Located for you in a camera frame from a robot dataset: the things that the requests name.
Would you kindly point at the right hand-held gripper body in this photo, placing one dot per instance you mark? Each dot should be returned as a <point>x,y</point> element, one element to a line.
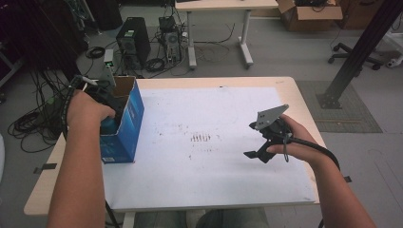
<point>274,126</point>

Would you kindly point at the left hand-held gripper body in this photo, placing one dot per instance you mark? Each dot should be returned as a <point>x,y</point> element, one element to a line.
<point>106,91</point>

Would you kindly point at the blue cardboard box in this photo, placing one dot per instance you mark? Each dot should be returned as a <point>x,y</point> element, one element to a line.
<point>126,133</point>

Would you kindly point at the person's left hand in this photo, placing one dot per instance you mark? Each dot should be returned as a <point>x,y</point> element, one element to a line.
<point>87,109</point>

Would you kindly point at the person's right hand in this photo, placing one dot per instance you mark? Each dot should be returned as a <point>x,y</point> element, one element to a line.
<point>301,144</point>

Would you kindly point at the small grey power supply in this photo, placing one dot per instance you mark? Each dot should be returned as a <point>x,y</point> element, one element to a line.
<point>108,56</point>

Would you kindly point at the white table mat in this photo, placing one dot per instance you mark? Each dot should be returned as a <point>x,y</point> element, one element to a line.
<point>209,177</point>

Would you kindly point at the black computer tower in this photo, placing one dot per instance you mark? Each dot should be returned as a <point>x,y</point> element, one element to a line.
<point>133,41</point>

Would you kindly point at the grey floor mat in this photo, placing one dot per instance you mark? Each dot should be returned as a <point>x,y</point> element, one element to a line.
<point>348,117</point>

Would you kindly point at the open computer case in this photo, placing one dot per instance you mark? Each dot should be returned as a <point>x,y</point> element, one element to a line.
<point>171,39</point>

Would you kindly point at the black tape strip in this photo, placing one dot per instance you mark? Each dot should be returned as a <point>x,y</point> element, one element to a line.
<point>46,167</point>
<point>347,179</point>

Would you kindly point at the dark curtain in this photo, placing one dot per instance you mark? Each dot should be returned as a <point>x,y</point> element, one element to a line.
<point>34,34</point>

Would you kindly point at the black office chair base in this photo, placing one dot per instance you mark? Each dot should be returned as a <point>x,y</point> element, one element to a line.
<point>351,56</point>

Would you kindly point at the open brown cardboard box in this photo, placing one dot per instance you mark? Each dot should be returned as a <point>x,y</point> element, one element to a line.
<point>312,15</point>

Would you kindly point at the light wooden side table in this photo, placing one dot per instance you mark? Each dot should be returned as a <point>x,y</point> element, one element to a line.
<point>221,4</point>

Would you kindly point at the white device on floor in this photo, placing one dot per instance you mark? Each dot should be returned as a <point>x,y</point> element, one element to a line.
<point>394,62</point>

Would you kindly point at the black metal post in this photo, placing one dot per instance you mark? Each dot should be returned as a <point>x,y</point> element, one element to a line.
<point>358,50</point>

